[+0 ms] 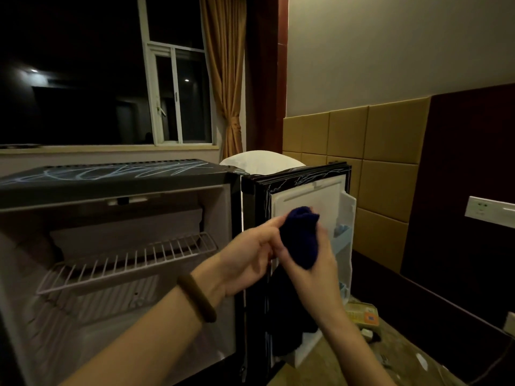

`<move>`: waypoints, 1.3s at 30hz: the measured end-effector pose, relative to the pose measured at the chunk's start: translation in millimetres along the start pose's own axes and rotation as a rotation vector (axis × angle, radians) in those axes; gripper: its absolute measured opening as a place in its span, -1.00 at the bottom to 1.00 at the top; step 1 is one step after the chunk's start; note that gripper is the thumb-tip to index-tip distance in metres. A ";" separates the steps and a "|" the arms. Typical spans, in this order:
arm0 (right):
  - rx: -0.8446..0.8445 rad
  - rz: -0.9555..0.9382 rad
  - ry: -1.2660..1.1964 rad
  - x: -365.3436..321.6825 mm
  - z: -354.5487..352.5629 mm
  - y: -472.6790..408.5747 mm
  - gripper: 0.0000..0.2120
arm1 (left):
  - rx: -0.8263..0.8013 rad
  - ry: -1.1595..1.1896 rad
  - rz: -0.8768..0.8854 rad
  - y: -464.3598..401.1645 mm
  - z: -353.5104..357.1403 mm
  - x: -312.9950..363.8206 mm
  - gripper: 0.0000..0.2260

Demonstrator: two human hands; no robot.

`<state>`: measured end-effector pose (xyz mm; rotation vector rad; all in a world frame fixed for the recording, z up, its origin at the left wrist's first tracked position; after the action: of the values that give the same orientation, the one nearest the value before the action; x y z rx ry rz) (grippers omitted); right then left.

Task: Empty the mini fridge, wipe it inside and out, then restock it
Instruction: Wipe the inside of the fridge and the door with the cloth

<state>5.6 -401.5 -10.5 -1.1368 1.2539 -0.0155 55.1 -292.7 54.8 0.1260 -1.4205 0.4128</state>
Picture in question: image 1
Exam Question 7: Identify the person's left hand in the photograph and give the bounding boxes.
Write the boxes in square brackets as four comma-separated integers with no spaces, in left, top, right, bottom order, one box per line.
[191,213,291,308]

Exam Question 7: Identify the person's right hand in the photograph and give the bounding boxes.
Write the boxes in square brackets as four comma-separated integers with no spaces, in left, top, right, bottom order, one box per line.
[274,224,346,328]

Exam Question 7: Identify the dark blue cloth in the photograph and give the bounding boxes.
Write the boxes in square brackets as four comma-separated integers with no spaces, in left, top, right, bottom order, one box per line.
[279,206,321,270]

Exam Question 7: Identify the person's left forearm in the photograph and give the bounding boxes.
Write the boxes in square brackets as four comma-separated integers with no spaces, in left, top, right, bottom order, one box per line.
[60,273,226,386]

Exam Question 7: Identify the person's right forearm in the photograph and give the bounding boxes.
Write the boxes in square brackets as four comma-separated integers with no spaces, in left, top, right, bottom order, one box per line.
[320,305,397,386]

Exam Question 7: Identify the mini fridge door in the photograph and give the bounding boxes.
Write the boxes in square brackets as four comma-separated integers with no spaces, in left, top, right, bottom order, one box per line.
[241,162,357,380]

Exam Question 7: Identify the white pillow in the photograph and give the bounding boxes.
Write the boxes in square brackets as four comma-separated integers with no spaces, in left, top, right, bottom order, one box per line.
[220,150,306,176]

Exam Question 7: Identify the yellow green box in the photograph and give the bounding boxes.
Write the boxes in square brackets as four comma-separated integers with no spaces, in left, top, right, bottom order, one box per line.
[345,302,380,328]

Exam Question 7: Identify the dark wooden bedside cabinet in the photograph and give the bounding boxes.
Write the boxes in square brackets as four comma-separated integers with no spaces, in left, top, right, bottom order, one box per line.
[351,250,515,386]

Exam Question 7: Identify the black mini fridge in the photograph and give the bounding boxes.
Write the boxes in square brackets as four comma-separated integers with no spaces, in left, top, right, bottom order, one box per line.
[0,158,248,386]

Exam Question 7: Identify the dark red wooden pillar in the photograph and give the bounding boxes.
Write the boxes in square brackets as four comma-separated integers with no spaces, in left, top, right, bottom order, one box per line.
[245,0,289,154]

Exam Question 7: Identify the golden brown curtain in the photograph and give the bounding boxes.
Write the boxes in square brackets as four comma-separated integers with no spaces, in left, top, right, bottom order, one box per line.
[199,0,247,160]

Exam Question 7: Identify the white framed window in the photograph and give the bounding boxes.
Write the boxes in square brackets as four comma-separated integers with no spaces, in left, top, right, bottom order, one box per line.
[137,0,214,147]

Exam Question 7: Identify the tan padded wall panel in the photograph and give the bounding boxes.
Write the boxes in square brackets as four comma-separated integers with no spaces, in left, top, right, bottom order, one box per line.
[282,97,432,274]

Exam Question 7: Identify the brown hair tie bracelet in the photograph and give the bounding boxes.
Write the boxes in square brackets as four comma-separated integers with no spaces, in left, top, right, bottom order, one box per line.
[176,273,217,324]

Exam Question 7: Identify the white wire fridge shelf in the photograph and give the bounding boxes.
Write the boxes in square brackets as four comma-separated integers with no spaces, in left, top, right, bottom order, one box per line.
[35,232,218,296]

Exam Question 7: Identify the white wall socket plate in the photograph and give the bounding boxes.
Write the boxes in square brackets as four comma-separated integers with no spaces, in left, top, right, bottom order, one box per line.
[465,195,515,229]

